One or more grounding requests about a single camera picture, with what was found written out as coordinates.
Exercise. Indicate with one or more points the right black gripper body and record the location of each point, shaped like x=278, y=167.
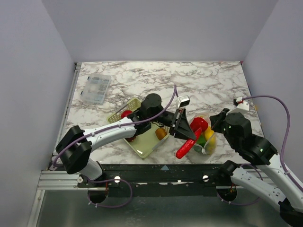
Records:
x=217, y=120

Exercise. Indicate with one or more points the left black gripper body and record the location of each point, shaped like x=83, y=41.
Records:
x=165, y=118

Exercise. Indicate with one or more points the red bell pepper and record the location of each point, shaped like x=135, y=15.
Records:
x=197, y=123

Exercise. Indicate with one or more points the red chili pepper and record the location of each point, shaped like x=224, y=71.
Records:
x=186, y=147

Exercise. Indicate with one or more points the green bell pepper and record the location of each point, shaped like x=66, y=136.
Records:
x=201, y=141

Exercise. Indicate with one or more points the clear zip top bag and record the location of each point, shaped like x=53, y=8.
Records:
x=206, y=143

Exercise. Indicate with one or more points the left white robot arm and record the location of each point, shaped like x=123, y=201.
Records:
x=75, y=147

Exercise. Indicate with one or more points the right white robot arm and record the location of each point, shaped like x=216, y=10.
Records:
x=286, y=195

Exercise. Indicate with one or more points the red apple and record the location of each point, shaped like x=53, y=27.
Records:
x=126, y=113

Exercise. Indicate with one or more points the pale green plastic basket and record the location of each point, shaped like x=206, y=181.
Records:
x=143, y=145

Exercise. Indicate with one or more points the dark red plum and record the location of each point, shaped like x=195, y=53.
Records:
x=130, y=139

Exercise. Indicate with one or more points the clear plastic parts box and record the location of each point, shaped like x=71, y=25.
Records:
x=96, y=88

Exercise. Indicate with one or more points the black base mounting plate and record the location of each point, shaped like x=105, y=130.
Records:
x=147, y=180

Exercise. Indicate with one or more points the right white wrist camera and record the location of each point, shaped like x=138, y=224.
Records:
x=240, y=106

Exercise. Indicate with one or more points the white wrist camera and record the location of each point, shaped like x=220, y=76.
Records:
x=183, y=101
x=240, y=106

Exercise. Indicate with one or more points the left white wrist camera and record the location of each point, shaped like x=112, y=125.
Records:
x=183, y=101

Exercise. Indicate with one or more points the aluminium extrusion rail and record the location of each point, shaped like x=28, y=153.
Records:
x=58, y=180

